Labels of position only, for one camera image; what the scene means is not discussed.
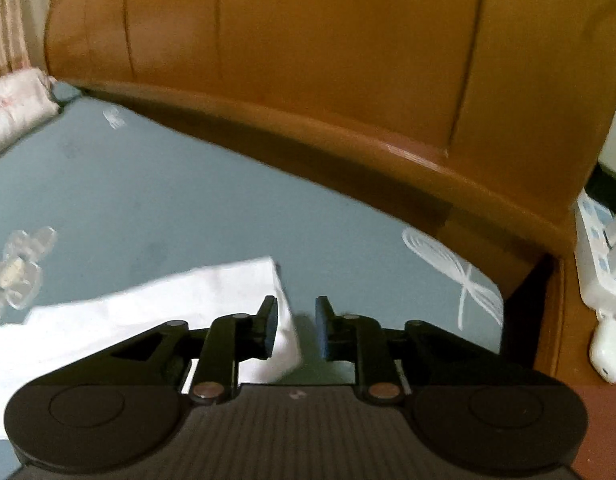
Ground pink floral folded quilt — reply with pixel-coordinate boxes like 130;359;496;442
0;68;59;155

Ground wooden headboard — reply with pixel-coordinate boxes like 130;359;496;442
45;0;616;294

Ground white long-sleeve shirt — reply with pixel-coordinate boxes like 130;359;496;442
0;257;302;440

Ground white power strip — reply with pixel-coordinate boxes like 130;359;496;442
575;191;616;318

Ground teal floral bed sheet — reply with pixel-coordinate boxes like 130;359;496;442
0;98;502;479

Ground wooden bedside table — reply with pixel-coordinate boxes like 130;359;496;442
535;256;616;479

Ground white charger plug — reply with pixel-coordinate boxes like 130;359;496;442
588;316;616;385

